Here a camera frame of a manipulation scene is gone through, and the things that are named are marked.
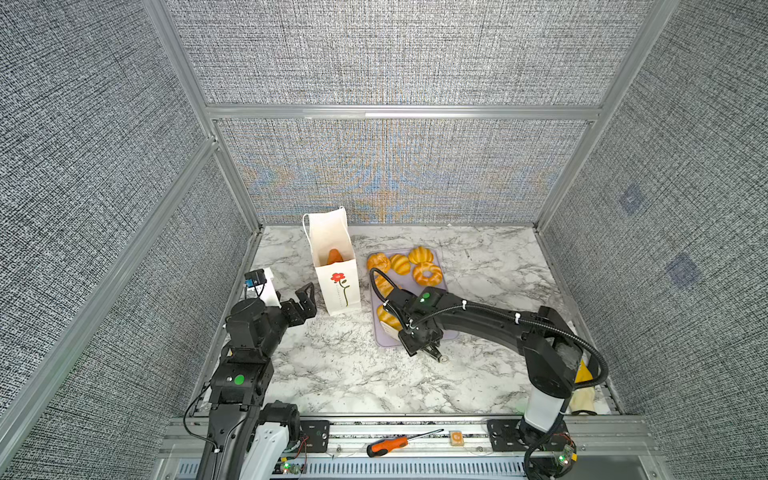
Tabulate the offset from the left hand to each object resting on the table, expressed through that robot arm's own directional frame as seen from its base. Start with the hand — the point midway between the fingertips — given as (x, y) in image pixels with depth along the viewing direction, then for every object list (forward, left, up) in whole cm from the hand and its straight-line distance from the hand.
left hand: (302, 285), depth 70 cm
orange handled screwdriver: (-30, -17, -24) cm, 42 cm away
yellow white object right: (-22, -70, -24) cm, 77 cm away
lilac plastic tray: (+21, -30, -25) cm, 45 cm away
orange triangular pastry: (+24, -4, -19) cm, 31 cm away
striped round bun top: (+27, -33, -24) cm, 49 cm away
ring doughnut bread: (+20, -32, -25) cm, 45 cm away
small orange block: (-29, -36, -26) cm, 53 cm away
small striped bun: (+23, -26, -23) cm, 42 cm away
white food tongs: (-15, -33, -13) cm, 38 cm away
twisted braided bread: (+5, -19, -9) cm, 21 cm away
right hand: (-5, -27, -20) cm, 35 cm away
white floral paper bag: (+26, -3, -17) cm, 32 cm away
